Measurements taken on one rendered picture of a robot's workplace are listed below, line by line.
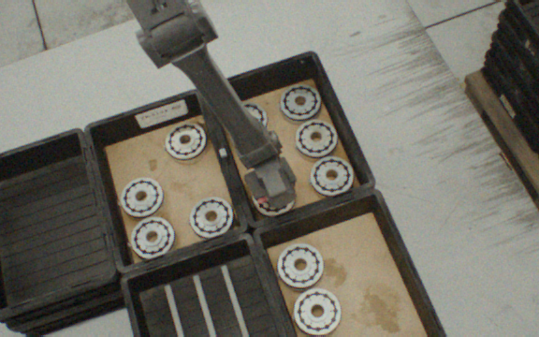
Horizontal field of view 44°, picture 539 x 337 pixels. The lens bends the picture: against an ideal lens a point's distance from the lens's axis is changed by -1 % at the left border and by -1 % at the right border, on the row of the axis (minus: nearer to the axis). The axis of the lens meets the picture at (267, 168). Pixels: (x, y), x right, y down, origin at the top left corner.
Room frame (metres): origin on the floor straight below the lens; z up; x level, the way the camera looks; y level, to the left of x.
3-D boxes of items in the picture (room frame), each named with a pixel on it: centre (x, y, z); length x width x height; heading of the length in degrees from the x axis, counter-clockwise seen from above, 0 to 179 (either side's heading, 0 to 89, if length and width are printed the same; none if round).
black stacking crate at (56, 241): (0.66, 0.54, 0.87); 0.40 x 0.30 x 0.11; 9
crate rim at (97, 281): (0.66, 0.54, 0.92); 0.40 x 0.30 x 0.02; 9
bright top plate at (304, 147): (0.76, -0.13, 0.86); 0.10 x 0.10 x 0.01
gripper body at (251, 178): (0.63, 0.00, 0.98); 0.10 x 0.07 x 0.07; 106
